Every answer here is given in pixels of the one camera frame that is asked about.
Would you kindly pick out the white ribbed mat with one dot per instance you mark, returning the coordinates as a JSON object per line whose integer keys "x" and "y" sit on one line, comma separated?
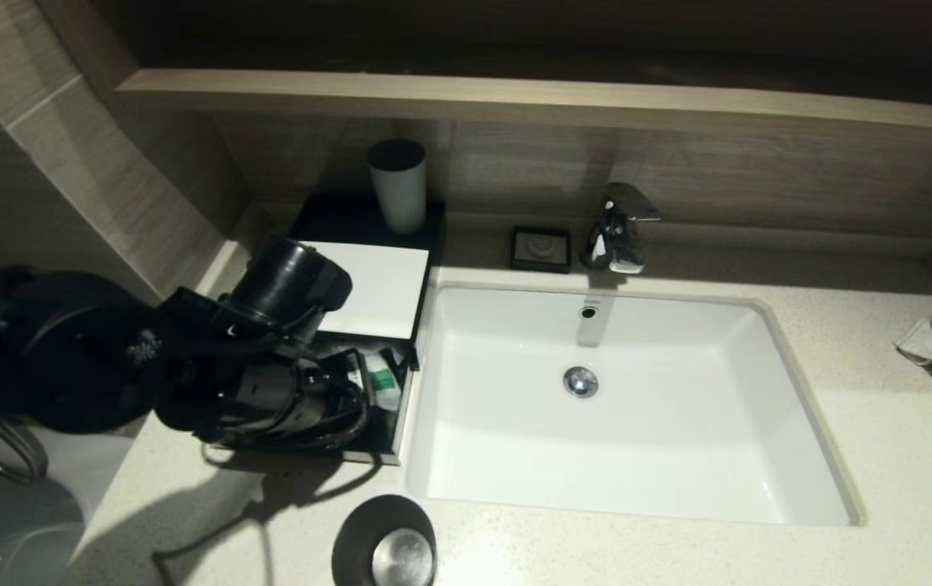
{"x": 384, "y": 285}

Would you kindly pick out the grey cup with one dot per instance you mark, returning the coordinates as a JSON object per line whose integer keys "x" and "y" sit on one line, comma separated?
{"x": 396, "y": 195}

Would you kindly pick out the grey toilet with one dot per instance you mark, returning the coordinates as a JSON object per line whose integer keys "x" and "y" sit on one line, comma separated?
{"x": 18, "y": 545}

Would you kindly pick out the black plastic tray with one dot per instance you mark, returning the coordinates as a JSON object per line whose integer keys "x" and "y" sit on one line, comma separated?
{"x": 392, "y": 431}

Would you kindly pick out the black amenity tray with drawer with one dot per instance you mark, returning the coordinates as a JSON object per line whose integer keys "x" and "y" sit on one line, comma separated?
{"x": 352, "y": 216}

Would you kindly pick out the chrome faucet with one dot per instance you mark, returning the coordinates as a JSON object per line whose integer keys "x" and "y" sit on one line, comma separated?
{"x": 620, "y": 236}

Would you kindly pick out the round black dish metal centre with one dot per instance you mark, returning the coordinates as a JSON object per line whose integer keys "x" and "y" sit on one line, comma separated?
{"x": 352, "y": 537}

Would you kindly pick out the wooden wall shelf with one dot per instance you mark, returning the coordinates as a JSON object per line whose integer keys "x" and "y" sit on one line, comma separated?
{"x": 514, "y": 102}

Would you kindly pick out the small square packet green label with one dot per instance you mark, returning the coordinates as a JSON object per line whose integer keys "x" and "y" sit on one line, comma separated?
{"x": 382, "y": 381}

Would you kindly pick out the chrome drain plug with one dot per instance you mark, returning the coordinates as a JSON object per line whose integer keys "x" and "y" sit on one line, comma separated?
{"x": 580, "y": 382}

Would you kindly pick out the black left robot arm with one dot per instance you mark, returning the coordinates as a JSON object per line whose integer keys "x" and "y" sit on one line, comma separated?
{"x": 107, "y": 350}

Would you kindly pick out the black soap dish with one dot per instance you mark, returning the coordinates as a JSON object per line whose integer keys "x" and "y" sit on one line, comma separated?
{"x": 540, "y": 248}

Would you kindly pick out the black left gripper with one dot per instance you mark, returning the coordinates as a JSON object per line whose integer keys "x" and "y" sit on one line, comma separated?
{"x": 335, "y": 382}

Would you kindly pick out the white sink basin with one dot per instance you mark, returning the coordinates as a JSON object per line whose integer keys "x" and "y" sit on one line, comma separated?
{"x": 677, "y": 423}

